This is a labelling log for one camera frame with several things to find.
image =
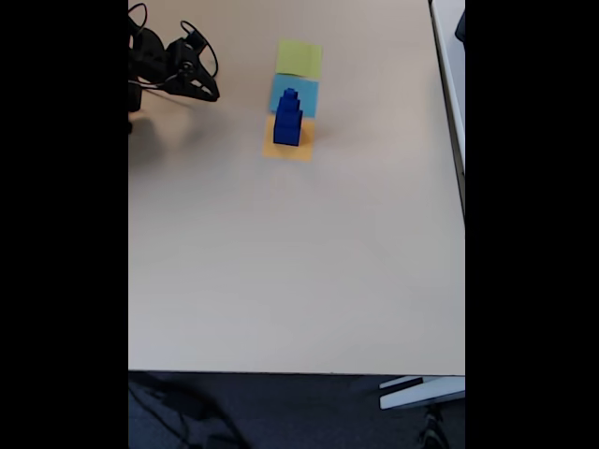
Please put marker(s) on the tiny blue cube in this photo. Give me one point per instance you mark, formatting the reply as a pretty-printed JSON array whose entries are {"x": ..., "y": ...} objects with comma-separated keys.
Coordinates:
[{"x": 291, "y": 91}]

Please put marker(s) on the small blue cube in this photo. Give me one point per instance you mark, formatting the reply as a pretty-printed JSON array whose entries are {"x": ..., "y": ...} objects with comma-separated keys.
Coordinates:
[{"x": 290, "y": 103}]

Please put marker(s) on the green paper square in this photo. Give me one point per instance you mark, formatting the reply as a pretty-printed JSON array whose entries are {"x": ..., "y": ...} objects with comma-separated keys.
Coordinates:
[{"x": 299, "y": 58}]

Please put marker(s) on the light blue paper square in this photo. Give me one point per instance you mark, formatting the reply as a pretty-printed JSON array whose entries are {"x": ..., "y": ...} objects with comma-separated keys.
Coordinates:
[{"x": 306, "y": 93}]

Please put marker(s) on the orange paper square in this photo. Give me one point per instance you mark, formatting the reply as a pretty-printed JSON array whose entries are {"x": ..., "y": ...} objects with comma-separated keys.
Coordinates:
[{"x": 290, "y": 153}]

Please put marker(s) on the large blue cube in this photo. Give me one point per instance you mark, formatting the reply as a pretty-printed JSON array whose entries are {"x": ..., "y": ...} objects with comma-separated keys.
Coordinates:
[{"x": 286, "y": 135}]

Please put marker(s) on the white adjacent table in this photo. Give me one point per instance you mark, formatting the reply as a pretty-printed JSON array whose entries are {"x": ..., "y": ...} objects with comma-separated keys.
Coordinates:
[{"x": 449, "y": 70}]

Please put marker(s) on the dark object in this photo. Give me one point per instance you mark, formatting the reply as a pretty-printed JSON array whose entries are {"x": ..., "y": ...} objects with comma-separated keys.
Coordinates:
[{"x": 461, "y": 25}]

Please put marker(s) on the white table foot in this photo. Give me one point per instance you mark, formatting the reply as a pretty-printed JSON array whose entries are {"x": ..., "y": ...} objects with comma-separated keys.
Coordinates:
[{"x": 421, "y": 395}]

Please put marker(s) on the black camera box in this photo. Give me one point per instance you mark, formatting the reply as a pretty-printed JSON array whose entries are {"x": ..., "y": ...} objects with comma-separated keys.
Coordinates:
[{"x": 194, "y": 41}]

